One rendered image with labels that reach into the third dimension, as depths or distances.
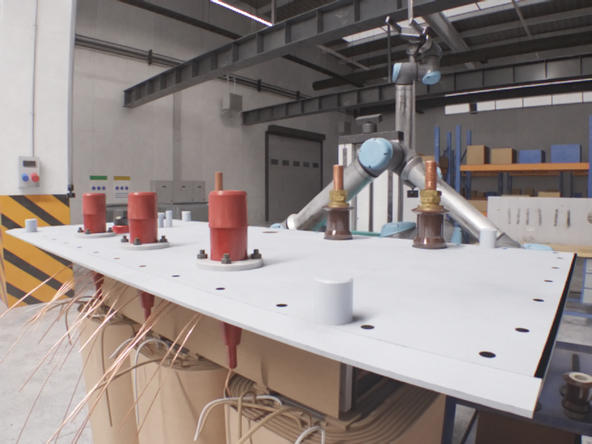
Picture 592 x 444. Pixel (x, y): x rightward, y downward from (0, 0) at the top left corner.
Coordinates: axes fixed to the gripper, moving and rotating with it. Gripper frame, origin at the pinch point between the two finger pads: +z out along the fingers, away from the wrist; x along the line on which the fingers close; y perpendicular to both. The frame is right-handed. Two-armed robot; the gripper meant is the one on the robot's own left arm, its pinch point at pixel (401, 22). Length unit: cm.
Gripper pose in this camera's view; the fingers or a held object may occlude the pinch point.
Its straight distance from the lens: 192.2
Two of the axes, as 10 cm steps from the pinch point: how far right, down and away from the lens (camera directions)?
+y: 3.8, -9.0, -2.1
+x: 5.9, 4.1, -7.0
